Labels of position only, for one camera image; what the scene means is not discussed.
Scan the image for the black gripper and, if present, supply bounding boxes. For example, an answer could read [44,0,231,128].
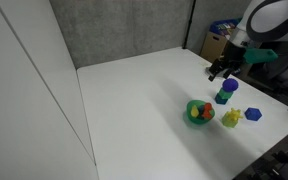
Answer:
[207,39,249,83]

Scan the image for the orange toy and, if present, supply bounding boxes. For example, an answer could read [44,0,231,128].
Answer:
[201,102,216,120]

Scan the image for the yellow star toy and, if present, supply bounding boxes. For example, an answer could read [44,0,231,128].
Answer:
[225,107,244,123]

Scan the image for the small blue toy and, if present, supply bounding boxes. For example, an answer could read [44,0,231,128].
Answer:
[197,105,206,121]

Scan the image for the yellow pear toy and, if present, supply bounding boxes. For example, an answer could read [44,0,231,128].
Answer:
[190,104,200,119]

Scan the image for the green bowl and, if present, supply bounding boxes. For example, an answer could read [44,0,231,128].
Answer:
[186,99,216,126]

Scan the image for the purple cylinder block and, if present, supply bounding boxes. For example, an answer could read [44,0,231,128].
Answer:
[222,78,240,93]

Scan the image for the green block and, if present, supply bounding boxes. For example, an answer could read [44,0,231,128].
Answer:
[218,87,234,100]

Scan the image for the cardboard shelf box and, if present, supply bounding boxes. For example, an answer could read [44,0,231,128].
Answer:
[200,31,230,65]

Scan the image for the yellow-green block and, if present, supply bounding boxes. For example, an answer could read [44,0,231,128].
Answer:
[221,112,240,129]

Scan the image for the blue hexagon block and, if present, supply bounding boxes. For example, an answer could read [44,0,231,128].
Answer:
[244,106,263,122]

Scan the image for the black pole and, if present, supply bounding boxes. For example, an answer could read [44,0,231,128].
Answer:
[182,0,197,50]

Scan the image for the black clamp equipment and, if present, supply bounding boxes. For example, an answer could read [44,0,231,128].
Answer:
[247,142,288,180]

